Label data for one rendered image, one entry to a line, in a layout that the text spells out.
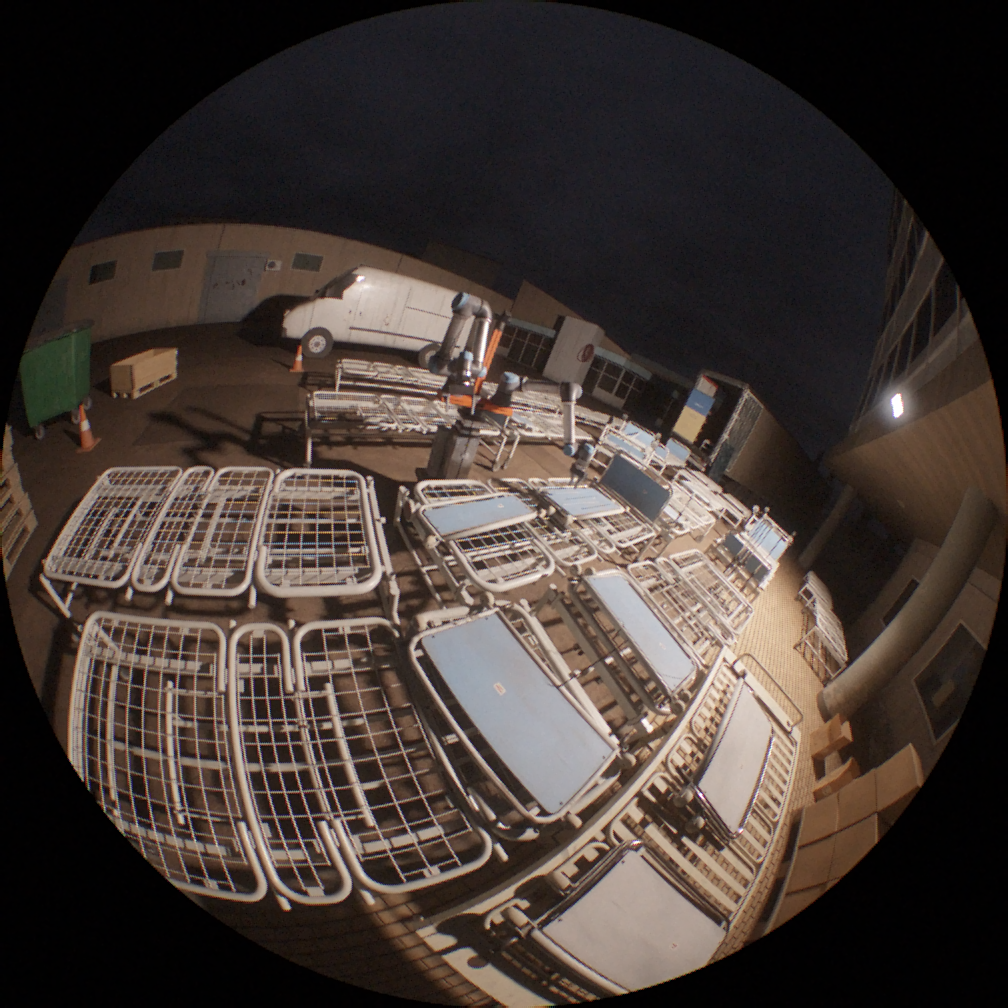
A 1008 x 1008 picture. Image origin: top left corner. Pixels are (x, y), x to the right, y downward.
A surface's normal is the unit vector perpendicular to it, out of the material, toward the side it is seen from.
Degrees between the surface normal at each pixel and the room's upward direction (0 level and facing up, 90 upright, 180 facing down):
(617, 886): 3
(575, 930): 3
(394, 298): 89
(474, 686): 5
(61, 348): 94
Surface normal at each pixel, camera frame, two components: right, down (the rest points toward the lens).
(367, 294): 0.64, 0.56
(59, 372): 0.75, 0.59
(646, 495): -0.77, 0.07
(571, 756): 0.40, -0.81
